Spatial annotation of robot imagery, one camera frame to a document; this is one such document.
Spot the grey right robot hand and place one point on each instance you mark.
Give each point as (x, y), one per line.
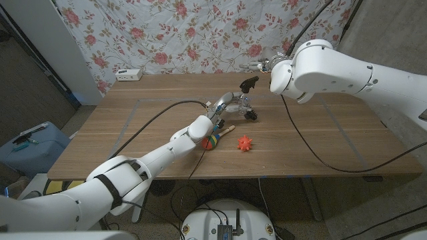
(267, 63)

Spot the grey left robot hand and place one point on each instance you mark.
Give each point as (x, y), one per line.
(223, 100)

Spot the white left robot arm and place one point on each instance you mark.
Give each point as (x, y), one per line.
(100, 190)

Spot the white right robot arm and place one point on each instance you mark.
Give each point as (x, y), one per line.
(333, 73)

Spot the red spiky ball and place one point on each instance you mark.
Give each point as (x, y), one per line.
(245, 143)

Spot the colourful wooden maraca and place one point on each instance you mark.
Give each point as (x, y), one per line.
(220, 136)

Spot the floral backdrop cloth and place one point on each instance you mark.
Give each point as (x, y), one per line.
(173, 36)

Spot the white power strip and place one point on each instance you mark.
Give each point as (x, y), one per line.
(128, 75)

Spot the black backdrop stand pole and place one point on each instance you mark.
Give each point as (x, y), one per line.
(353, 13)

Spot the black round floor base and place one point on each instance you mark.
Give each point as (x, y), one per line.
(163, 188)

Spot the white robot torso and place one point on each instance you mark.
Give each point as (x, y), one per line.
(207, 220)

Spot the black antenna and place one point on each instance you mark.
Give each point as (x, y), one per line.
(237, 221)

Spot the grey computer box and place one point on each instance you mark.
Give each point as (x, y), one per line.
(224, 231)

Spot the grey table leg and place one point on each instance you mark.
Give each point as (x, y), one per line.
(312, 200)

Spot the white table leg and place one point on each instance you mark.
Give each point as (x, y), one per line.
(137, 215)

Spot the blue storage case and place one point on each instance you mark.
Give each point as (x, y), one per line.
(40, 156)

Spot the white wall panel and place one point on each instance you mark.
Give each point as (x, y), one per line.
(60, 50)

